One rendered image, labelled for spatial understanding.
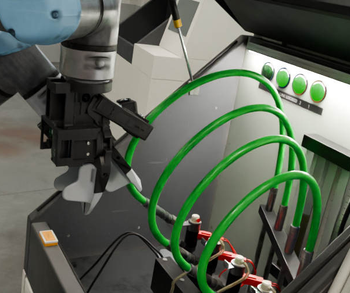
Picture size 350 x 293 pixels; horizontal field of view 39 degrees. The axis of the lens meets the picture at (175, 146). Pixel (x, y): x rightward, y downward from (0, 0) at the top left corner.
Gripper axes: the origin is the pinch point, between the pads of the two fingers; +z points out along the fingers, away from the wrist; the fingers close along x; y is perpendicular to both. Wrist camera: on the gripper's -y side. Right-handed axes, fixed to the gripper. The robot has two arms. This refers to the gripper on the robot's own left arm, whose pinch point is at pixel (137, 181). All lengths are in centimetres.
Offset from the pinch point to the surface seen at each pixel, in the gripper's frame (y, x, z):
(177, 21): -33.5, -28.4, -14.8
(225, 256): -3.6, 3.2, 22.7
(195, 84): -19.3, 2.4, -7.8
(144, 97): -60, -289, 49
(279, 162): -26.9, -6.3, 20.3
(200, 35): -122, -273, 37
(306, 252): -13.7, 17.4, 24.2
